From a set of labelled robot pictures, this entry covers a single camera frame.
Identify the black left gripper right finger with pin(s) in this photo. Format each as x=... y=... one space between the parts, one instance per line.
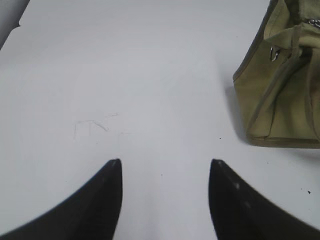
x=239 y=212

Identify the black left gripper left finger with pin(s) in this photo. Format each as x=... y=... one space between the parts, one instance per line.
x=91 y=213

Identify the yellow-green canvas bag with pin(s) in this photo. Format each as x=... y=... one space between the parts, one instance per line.
x=278 y=82

